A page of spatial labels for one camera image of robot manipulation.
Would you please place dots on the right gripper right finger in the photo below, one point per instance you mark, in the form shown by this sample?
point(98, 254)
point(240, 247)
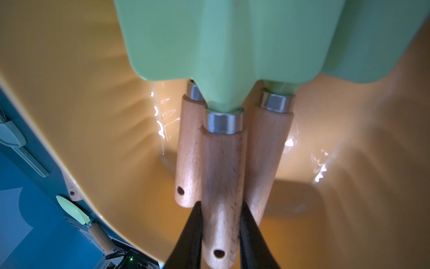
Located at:
point(254, 252)

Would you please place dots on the green dustpan brush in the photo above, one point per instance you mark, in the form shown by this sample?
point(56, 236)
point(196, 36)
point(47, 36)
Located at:
point(12, 137)

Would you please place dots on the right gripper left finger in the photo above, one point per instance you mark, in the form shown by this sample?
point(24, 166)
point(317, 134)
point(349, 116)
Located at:
point(187, 253)

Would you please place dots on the yellow storage box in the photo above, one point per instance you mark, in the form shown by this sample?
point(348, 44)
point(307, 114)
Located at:
point(352, 190)

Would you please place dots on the green shovel wooden handle back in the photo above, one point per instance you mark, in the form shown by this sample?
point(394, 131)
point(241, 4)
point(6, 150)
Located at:
point(72, 189)

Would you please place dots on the green shovel corner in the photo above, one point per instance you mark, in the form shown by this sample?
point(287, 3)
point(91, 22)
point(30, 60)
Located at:
point(94, 228)

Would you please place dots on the green shovel wooden handle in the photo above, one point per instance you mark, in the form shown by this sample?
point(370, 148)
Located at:
point(368, 41)
point(72, 189)
point(188, 175)
point(226, 47)

